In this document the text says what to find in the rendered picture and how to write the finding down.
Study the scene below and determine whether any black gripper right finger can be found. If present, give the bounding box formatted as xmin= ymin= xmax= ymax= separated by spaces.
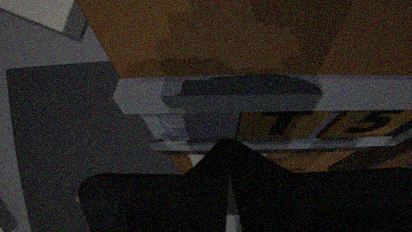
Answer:
xmin=228 ymin=139 xmax=412 ymax=232

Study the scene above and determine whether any grey flat square slab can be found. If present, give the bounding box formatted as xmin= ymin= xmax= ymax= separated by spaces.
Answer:
xmin=0 ymin=0 xmax=87 ymax=40

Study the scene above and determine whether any white paper ticket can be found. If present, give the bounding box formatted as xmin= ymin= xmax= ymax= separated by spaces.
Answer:
xmin=189 ymin=153 xmax=267 ymax=167

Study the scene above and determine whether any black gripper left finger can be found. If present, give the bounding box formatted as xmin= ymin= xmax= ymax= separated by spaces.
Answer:
xmin=78 ymin=139 xmax=230 ymax=232

